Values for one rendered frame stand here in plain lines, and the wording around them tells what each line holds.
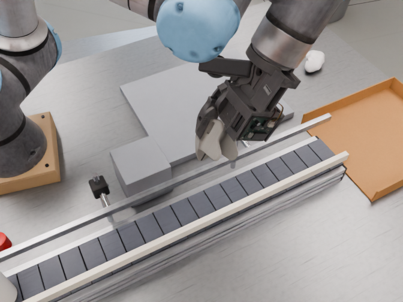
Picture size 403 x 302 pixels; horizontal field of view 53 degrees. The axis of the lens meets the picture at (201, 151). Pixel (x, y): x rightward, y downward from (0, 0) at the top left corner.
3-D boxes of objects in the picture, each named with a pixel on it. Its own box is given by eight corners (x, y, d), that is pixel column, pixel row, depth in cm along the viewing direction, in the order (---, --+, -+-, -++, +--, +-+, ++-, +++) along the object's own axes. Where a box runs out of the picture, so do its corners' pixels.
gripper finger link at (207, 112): (192, 138, 62) (219, 93, 58) (188, 132, 63) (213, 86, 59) (214, 139, 65) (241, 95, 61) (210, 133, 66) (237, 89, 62)
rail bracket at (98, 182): (113, 245, 83) (97, 202, 70) (101, 217, 87) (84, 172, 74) (128, 238, 83) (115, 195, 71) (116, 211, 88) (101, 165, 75)
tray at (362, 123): (372, 202, 89) (378, 192, 86) (300, 124, 103) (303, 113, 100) (466, 152, 98) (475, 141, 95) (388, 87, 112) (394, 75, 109)
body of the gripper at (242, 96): (229, 145, 57) (275, 74, 51) (200, 106, 62) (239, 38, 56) (265, 145, 62) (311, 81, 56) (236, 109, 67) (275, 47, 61)
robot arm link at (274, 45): (255, 8, 53) (293, 20, 59) (237, 38, 56) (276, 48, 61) (288, 38, 49) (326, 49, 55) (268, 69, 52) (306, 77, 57)
